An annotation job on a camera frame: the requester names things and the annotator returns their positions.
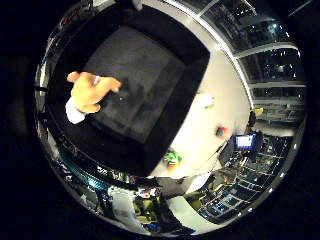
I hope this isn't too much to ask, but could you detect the red strawberry plush toy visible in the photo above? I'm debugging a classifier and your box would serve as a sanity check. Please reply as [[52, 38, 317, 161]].
[[214, 125, 229, 140]]

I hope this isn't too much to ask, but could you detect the black rectangular container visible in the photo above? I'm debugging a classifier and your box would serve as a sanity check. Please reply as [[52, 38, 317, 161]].
[[44, 4, 211, 178]]

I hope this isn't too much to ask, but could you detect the orange carrot plush toy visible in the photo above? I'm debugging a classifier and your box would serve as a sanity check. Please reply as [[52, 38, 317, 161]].
[[163, 149, 184, 171]]

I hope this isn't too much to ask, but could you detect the person in dark clothes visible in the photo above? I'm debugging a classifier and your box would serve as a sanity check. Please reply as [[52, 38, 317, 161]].
[[247, 106, 265, 128]]

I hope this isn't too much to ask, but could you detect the white radish plush toy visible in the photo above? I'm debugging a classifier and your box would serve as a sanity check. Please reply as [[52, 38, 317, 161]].
[[195, 93, 216, 110]]

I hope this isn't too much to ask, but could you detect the teal storage crate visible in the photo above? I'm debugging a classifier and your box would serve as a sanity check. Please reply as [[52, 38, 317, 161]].
[[67, 155, 102, 192]]

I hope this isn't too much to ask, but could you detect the thin white cable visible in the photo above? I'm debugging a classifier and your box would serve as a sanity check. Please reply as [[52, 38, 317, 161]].
[[186, 139, 232, 178]]

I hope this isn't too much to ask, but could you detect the orange and white plush toy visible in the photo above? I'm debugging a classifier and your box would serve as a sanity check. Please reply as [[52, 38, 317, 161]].
[[64, 70, 123, 125]]

